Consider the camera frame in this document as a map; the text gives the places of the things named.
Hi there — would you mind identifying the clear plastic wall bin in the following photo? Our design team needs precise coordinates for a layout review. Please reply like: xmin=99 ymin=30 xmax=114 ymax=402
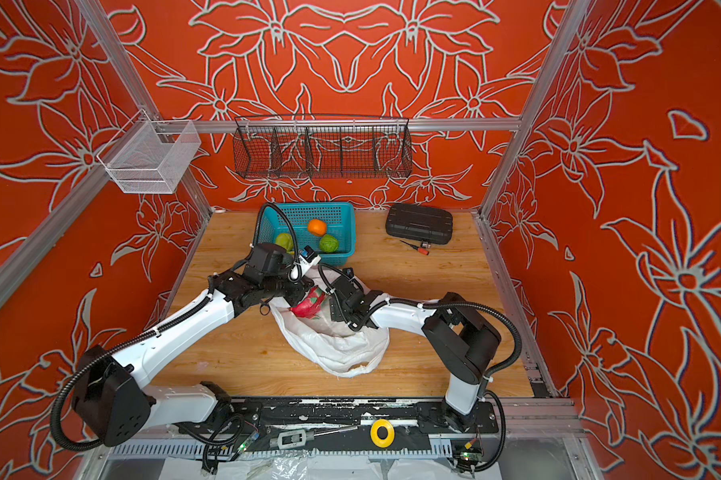
xmin=96 ymin=110 xmax=202 ymax=194

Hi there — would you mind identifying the yellow tape roll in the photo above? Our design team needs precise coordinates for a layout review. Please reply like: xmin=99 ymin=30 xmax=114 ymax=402
xmin=370 ymin=419 xmax=396 ymax=449

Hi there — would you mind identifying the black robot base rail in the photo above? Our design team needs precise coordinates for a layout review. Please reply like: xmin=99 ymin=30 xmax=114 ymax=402
xmin=176 ymin=397 xmax=500 ymax=460

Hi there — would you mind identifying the red handled screwdriver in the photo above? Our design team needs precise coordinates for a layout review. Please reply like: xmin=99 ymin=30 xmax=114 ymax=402
xmin=402 ymin=240 xmax=430 ymax=255

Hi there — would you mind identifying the orange fruit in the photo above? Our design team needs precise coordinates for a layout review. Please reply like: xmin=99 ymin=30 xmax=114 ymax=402
xmin=306 ymin=219 xmax=328 ymax=237

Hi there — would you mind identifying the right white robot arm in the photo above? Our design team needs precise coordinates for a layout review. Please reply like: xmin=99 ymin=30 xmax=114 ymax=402
xmin=318 ymin=263 xmax=523 ymax=432

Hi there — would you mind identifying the white plastic bag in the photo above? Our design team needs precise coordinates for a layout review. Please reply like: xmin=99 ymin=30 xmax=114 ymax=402
xmin=270 ymin=297 xmax=391 ymax=378

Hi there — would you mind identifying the teal plastic basket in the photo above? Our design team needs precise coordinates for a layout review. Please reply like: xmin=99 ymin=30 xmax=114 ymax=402
xmin=252 ymin=202 xmax=356 ymax=267

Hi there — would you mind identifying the pink dragon fruit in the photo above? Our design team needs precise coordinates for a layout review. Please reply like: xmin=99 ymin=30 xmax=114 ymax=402
xmin=290 ymin=286 xmax=326 ymax=319

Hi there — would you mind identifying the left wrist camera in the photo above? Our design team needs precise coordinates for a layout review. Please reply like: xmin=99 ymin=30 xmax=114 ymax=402
xmin=292 ymin=245 xmax=322 ymax=279

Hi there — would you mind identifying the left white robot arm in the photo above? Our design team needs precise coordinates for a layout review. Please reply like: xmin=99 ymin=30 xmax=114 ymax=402
xmin=50 ymin=241 xmax=320 ymax=452

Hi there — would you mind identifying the black wire wall basket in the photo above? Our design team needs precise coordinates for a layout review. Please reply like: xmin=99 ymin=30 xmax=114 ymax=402
xmin=232 ymin=115 xmax=414 ymax=180

